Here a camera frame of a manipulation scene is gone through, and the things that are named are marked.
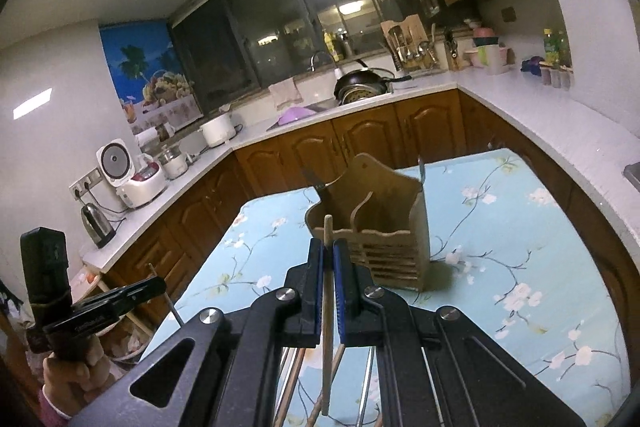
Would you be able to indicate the metal chopstick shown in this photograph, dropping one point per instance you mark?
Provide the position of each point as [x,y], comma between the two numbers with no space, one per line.
[365,388]

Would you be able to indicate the small white cooker pot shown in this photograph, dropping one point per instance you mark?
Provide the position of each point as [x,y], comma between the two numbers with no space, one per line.
[173,161]

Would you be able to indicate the black wok in sink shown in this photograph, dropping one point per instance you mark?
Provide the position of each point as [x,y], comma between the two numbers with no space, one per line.
[374,81]

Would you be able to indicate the tropical fruit poster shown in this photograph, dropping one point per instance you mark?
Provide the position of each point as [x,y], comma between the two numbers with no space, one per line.
[148,77]

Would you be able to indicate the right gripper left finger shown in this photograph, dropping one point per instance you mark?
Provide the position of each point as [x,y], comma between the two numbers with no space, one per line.
[219,369]

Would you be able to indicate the white rice cooker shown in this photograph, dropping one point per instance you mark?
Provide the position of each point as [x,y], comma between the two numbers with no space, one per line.
[136,180]

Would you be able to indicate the electric kettle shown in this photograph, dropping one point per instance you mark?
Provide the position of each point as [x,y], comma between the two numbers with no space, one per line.
[96,225]

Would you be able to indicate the person left hand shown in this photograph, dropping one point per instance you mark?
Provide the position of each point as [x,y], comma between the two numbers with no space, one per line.
[69,386]

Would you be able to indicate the floral blue tablecloth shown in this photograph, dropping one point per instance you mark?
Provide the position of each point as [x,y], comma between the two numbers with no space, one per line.
[502,251]

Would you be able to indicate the wooden utensil holder box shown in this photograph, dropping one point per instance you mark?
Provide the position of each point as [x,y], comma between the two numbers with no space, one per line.
[381,214]

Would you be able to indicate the white pot on counter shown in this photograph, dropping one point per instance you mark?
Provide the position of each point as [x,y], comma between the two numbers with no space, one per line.
[218,130]

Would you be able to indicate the counter wooden utensil rack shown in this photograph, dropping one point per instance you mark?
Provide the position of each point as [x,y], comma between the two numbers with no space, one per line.
[412,45]

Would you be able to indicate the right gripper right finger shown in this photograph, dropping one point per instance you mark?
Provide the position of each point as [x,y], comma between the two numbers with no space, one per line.
[437,368]

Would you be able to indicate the hanging dish towel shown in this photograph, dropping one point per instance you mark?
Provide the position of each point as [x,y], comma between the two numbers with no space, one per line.
[285,93]

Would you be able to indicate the oil bottles on counter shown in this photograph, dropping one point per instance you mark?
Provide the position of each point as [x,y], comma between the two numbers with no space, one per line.
[557,48]

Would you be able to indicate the wooden chopstick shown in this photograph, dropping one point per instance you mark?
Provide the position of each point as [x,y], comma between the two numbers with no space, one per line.
[289,387]
[322,404]
[327,296]

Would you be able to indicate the silver spoon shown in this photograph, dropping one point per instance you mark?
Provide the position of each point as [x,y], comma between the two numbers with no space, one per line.
[422,170]

